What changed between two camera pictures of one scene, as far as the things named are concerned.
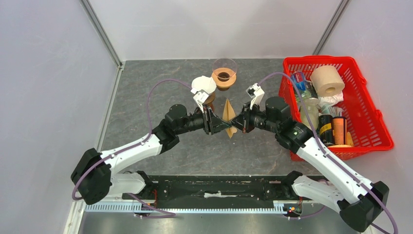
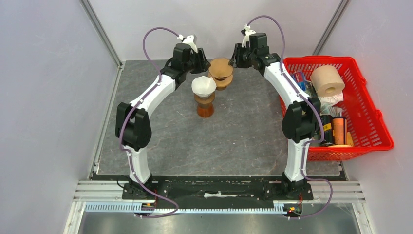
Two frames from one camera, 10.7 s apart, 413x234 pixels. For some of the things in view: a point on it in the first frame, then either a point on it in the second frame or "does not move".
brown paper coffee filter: x=228 y=114 → x=219 y=68
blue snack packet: x=299 y=80 does not move
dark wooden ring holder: x=210 y=99 does not move
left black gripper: x=212 y=123 → x=203 y=64
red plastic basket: x=365 y=124 does not move
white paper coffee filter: x=204 y=83 does not move
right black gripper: x=242 y=121 → x=235 y=60
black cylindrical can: x=326 y=129 does not move
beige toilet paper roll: x=327 y=81 does not move
